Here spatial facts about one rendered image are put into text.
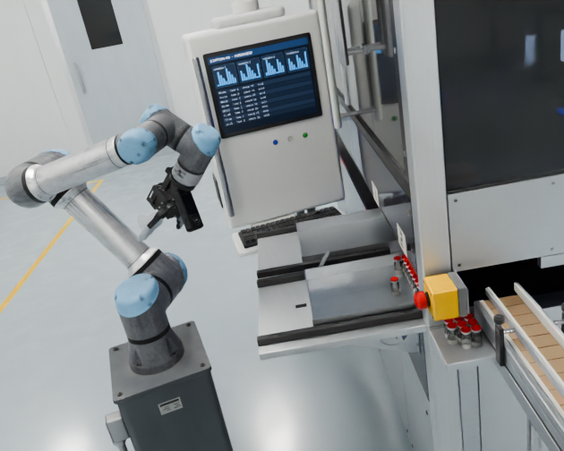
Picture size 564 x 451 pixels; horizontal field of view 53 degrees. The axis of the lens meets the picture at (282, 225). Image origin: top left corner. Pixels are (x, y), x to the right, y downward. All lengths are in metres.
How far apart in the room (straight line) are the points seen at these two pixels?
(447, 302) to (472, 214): 0.20
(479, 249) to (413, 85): 0.40
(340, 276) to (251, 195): 0.73
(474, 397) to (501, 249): 0.41
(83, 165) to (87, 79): 5.62
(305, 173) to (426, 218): 1.07
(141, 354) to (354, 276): 0.61
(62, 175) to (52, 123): 5.81
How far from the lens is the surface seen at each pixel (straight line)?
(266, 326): 1.45
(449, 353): 1.29
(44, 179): 1.46
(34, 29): 7.10
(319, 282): 1.59
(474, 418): 1.57
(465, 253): 1.29
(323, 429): 2.42
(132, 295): 1.48
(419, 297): 1.23
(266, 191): 2.22
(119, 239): 1.60
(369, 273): 1.60
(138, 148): 1.27
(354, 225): 1.89
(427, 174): 1.19
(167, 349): 1.55
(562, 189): 1.32
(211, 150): 1.38
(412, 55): 1.13
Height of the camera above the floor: 1.67
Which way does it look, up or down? 23 degrees down
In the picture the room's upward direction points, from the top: 11 degrees counter-clockwise
